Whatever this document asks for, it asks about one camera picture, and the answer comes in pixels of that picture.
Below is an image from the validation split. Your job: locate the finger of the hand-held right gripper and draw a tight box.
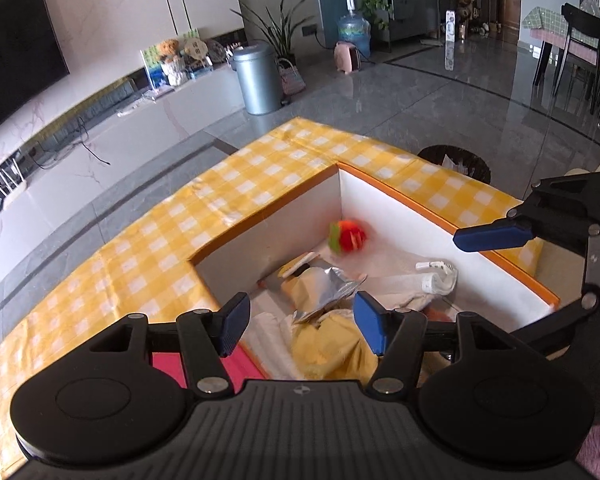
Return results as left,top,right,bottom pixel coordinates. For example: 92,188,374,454
452,169,600,257
509,291,600,361

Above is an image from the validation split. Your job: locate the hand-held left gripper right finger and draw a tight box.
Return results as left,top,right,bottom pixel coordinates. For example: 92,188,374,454
354,290,515,395

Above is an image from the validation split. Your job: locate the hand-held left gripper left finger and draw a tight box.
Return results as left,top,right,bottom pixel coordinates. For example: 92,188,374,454
86,291,252,395

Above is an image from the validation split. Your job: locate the white plastic bag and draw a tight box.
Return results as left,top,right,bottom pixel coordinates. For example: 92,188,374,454
240,310,303,381

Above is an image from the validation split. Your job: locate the yellow cloth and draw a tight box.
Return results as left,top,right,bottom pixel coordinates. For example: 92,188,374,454
291,307,381,381

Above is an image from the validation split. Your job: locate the silver foil snack bag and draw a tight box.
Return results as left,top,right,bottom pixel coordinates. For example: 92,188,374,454
280,252,370,325

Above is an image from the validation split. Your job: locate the white cloth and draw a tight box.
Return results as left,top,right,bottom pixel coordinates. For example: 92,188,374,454
375,259,458,312

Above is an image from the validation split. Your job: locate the orange crochet fruit toy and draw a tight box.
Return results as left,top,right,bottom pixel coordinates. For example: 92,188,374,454
328,218,368,254

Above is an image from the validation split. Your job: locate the orange storage box white inside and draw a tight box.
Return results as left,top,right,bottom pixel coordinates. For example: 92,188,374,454
186,160,562,386

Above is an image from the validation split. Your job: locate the black mesh wastebasket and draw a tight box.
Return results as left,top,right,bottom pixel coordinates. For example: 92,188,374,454
417,145,492,183

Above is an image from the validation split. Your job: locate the yellow checkered tablecloth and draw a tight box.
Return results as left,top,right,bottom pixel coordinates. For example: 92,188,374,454
0,116,551,471

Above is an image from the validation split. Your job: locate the white marble television console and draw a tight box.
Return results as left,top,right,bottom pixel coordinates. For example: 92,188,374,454
0,62,248,271

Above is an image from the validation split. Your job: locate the dining table green checkered cloth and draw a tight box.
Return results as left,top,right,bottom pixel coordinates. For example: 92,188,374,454
522,5,600,68

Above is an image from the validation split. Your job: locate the pink small heater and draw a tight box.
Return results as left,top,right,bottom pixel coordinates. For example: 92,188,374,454
334,41,363,76

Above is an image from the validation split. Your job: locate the silver trash can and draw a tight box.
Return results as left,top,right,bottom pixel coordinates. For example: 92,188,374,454
231,42,283,116

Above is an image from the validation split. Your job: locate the woven basket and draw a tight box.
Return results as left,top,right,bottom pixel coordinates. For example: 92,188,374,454
279,58,303,96

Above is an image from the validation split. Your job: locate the blue water jug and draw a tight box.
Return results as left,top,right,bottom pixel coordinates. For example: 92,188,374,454
337,0,372,58

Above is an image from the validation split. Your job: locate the dark tall cabinet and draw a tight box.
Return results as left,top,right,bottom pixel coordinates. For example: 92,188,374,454
382,0,441,43

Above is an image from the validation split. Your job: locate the white router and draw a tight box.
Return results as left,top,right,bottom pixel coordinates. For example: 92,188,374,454
0,156,27,206

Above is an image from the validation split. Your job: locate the stuffed toy on shelf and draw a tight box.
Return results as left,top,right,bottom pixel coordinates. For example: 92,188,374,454
140,42,188,88

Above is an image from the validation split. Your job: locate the round paper fan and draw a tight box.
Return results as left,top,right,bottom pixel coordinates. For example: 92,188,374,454
182,30,207,61

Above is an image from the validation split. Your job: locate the tall leafy potted plant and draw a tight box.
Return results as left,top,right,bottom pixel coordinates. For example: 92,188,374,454
230,0,316,68

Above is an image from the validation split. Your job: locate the black flat television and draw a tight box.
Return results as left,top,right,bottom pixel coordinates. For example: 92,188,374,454
0,0,71,138

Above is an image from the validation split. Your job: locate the black cable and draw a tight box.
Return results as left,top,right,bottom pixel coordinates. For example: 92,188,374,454
77,117,112,166

